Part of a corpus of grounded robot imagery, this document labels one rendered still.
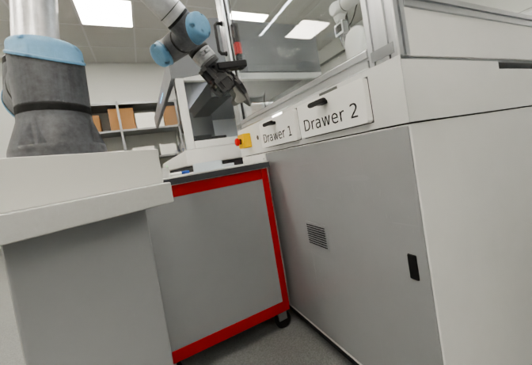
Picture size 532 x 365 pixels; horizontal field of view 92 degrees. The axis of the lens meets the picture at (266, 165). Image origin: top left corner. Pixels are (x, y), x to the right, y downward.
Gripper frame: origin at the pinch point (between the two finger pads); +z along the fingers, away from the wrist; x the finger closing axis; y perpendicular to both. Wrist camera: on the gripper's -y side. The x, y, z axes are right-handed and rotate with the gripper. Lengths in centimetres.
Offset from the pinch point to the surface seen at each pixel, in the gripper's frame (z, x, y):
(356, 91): 12.9, 43.9, -2.2
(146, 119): -67, -369, -23
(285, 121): 13.5, 8.6, -1.7
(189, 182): 7.1, -10.8, 36.2
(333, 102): 13.4, 35.3, -1.8
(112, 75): -162, -416, -44
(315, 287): 67, 8, 34
